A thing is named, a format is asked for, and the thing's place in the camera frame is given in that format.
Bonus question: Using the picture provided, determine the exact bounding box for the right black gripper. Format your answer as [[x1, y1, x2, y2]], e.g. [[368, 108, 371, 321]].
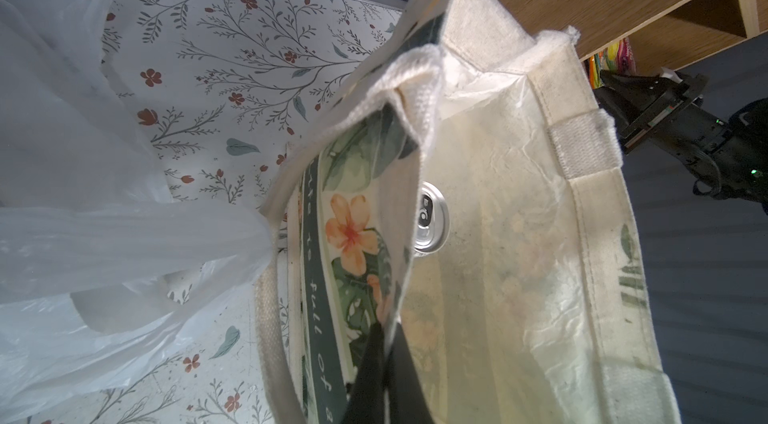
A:
[[594, 70, 767, 209]]

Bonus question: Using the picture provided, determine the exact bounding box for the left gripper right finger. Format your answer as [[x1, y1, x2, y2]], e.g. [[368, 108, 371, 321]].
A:
[[384, 336, 434, 424]]

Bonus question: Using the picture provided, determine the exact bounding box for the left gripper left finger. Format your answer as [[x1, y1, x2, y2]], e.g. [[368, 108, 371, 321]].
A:
[[342, 323, 385, 424]]

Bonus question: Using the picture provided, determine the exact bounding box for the colourful fruit candy bag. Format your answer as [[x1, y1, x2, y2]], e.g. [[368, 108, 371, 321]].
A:
[[585, 38, 637, 89]]

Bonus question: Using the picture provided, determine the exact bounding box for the silver drink can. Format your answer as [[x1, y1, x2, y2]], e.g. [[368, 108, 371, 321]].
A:
[[414, 182, 450, 257]]

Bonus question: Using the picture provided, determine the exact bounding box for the cream canvas tote bag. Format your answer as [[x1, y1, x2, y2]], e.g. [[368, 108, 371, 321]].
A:
[[256, 0, 681, 423]]

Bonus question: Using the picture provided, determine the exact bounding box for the white plastic grocery bag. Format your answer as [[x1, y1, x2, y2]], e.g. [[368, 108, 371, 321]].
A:
[[1, 0, 273, 423]]

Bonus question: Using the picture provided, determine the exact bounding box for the floral table mat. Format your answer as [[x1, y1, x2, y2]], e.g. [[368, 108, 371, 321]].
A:
[[23, 0, 403, 424]]

